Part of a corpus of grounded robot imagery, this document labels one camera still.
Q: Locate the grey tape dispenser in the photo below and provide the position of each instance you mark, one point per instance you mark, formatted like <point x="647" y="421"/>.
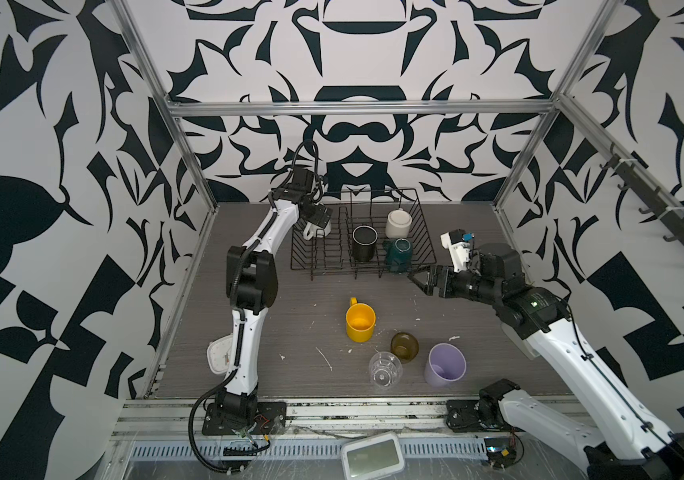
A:
<point x="530" y="352"/>

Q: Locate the white mug red inside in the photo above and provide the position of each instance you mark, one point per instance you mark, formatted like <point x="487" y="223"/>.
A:
<point x="398" y="224"/>

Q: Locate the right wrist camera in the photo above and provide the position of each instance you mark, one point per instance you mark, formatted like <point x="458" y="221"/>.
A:
<point x="460" y="246"/>

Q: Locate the small circuit board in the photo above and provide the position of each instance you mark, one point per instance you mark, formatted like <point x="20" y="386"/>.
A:
<point x="503" y="452"/>

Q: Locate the black mug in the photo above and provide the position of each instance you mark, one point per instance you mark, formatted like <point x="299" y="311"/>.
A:
<point x="364" y="243"/>

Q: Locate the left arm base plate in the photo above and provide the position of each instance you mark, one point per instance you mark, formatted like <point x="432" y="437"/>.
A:
<point x="261" y="418"/>

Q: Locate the black wall hook rail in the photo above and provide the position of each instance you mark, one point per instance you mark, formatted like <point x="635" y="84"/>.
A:
<point x="659" y="202"/>

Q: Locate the lilac plastic cup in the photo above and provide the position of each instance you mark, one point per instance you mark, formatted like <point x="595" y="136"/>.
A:
<point x="445" y="365"/>

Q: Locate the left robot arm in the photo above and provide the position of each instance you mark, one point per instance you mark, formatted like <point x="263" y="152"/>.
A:
<point x="251" y="288"/>

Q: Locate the cream white mug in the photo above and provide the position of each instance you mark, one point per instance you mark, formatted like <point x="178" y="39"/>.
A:
<point x="312" y="231"/>

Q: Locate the dark green mug white inside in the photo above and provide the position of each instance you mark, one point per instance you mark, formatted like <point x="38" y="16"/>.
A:
<point x="398" y="256"/>

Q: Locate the square white clock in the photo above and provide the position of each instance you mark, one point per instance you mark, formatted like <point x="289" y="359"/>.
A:
<point x="218" y="355"/>

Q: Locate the clear glass cup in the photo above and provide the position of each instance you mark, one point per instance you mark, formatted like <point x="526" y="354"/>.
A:
<point x="385" y="370"/>

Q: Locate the yellow mug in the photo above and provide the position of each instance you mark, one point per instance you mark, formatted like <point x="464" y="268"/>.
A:
<point x="360" y="320"/>

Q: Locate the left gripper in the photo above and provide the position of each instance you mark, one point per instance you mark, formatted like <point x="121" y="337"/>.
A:
<point x="317" y="219"/>

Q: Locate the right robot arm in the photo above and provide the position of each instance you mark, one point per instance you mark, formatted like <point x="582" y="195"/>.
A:
<point x="627" y="441"/>

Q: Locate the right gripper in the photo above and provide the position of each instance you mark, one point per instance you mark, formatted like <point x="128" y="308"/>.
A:
<point x="449" y="284"/>

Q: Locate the olive glass cup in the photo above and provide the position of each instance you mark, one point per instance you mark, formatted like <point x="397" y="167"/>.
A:
<point x="404" y="346"/>

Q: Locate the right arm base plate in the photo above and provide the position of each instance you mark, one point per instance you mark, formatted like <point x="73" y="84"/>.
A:
<point x="468" y="415"/>

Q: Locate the black wire dish rack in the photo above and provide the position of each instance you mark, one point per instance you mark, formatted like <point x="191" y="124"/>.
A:
<point x="351" y="208"/>

